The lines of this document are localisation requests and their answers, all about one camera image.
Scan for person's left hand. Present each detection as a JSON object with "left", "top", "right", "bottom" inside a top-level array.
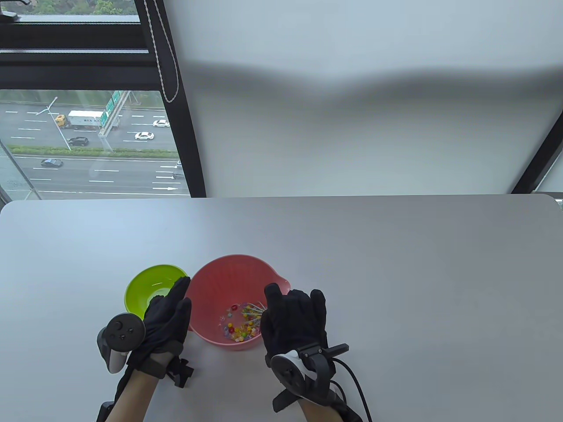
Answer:
[{"left": 128, "top": 277, "right": 193, "bottom": 374}]

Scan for person's right hand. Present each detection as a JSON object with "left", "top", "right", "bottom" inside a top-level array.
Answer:
[{"left": 260, "top": 283, "right": 328, "bottom": 368}]

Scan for green plastic bowl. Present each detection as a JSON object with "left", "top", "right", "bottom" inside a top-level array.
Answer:
[{"left": 125, "top": 264, "right": 190, "bottom": 319}]

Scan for grey whisk with wooden handle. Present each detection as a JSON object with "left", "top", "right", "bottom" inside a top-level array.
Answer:
[{"left": 240, "top": 301, "right": 267, "bottom": 319}]

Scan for pink salad bowl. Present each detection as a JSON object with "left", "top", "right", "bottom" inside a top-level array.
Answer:
[{"left": 183, "top": 254, "right": 291, "bottom": 351}]

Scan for pile of colourful plastic decorations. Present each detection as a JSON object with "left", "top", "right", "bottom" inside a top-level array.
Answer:
[{"left": 227, "top": 302, "right": 263, "bottom": 342}]

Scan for person's right forearm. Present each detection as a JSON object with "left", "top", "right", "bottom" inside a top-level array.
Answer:
[{"left": 299, "top": 398, "right": 340, "bottom": 422}]

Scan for person's left forearm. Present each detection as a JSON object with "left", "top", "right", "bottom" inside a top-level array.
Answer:
[{"left": 106, "top": 369, "right": 159, "bottom": 422}]

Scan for black left hand controller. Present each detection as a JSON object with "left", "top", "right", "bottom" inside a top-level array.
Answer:
[{"left": 97, "top": 313, "right": 146, "bottom": 374}]

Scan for black hand controller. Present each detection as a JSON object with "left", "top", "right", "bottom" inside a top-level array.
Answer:
[
  {"left": 271, "top": 343, "right": 349, "bottom": 413},
  {"left": 97, "top": 313, "right": 146, "bottom": 374}
]

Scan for black right hand controller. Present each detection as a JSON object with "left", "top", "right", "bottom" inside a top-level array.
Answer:
[{"left": 271, "top": 343, "right": 349, "bottom": 413}]

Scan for white roller blind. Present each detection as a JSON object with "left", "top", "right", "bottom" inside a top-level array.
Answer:
[{"left": 163, "top": 0, "right": 563, "bottom": 197}]

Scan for green road sign gantry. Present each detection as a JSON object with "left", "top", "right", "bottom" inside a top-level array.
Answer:
[{"left": 99, "top": 90, "right": 124, "bottom": 129}]

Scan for grey street lamp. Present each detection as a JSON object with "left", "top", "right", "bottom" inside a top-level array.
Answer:
[{"left": 35, "top": 97, "right": 72, "bottom": 151}]

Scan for black left wrist strap mount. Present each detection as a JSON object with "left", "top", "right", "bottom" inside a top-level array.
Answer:
[{"left": 146, "top": 349, "right": 195, "bottom": 388}]

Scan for black cable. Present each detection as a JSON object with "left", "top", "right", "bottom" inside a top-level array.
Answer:
[{"left": 332, "top": 358, "right": 373, "bottom": 422}]

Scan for black window frame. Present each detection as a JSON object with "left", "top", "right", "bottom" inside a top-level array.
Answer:
[
  {"left": 512, "top": 127, "right": 563, "bottom": 194},
  {"left": 0, "top": 0, "right": 206, "bottom": 199}
]

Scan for white bead blind cord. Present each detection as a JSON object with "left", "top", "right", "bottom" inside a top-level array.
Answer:
[{"left": 144, "top": 0, "right": 179, "bottom": 104}]

